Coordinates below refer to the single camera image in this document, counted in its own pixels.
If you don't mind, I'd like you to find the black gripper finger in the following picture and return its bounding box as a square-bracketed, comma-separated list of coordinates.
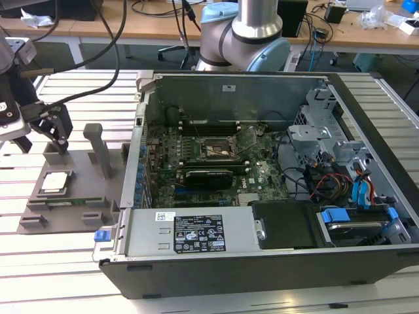
[12, 134, 33, 154]
[32, 103, 73, 155]

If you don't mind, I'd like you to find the silver CPU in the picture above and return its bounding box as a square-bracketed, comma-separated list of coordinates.
[41, 171, 69, 192]

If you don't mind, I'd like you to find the metal socket cover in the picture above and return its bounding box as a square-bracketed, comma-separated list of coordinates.
[234, 125, 259, 147]

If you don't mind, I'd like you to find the CPU socket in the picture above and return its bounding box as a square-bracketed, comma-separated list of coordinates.
[198, 135, 240, 161]

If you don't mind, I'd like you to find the grey parts rack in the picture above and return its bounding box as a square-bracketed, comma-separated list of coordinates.
[18, 122, 132, 235]

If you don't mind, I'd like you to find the crumpled white paper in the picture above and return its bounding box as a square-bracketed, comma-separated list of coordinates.
[20, 8, 56, 29]

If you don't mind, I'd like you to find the green RAM stick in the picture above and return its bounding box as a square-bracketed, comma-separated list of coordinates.
[45, 198, 102, 207]

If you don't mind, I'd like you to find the black monitor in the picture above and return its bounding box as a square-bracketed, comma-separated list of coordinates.
[0, 0, 104, 21]

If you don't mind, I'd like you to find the wooden desk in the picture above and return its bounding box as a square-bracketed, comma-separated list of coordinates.
[0, 0, 419, 70]

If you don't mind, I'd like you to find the black chair base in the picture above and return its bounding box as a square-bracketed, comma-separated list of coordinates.
[157, 44, 201, 70]

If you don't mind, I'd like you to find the grey power supply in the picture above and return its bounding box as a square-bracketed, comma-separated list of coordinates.
[124, 209, 263, 258]

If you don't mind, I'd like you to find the black RAM slot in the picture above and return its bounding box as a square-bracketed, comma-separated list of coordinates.
[177, 162, 249, 167]
[179, 119, 240, 125]
[177, 168, 249, 173]
[179, 123, 240, 129]
[177, 159, 249, 164]
[177, 165, 249, 170]
[179, 131, 240, 137]
[179, 127, 240, 133]

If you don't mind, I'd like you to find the black graphics card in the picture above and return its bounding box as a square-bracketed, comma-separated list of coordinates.
[183, 169, 234, 191]

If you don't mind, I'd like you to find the silver chipset heat sink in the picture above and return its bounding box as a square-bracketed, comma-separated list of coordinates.
[238, 192, 260, 206]

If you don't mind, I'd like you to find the green motherboard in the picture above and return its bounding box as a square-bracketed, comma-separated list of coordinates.
[143, 122, 291, 209]

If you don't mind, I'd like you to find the black PC case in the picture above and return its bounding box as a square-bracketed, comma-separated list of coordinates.
[92, 69, 419, 300]

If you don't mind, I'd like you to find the white plug strip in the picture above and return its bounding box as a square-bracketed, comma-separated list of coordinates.
[282, 52, 302, 72]

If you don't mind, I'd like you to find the black plastic shroud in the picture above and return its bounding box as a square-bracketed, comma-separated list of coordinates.
[247, 200, 320, 250]

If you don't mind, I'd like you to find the metal drive cage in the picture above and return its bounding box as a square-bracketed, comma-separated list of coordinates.
[287, 85, 374, 171]

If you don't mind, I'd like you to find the tall black box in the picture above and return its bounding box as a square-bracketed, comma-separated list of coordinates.
[280, 0, 309, 39]

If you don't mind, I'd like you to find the small black box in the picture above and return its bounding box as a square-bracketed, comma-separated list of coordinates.
[323, 3, 347, 24]

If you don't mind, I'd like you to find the hard disk blue carrier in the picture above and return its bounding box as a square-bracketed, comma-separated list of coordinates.
[316, 205, 399, 247]

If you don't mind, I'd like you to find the teal box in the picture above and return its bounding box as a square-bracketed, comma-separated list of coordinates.
[352, 52, 384, 73]

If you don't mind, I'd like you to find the grey laptop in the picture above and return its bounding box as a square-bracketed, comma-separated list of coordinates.
[346, 0, 384, 11]

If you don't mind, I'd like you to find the clear plastic bag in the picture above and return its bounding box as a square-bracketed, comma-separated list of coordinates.
[357, 5, 395, 31]

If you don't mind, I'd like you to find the white box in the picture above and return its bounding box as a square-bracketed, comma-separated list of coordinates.
[394, 18, 419, 36]

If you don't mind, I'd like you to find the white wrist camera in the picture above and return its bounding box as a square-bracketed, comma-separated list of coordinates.
[0, 100, 33, 142]

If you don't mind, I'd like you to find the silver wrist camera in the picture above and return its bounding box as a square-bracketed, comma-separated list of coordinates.
[5, 37, 37, 65]

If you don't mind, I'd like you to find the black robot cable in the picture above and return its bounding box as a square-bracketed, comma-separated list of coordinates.
[45, 0, 122, 111]
[19, 0, 129, 78]

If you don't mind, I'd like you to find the yellow red wire bundle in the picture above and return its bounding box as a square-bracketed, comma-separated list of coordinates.
[309, 172, 354, 201]

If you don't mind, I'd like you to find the blue wire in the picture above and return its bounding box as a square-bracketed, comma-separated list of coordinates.
[352, 165, 374, 210]

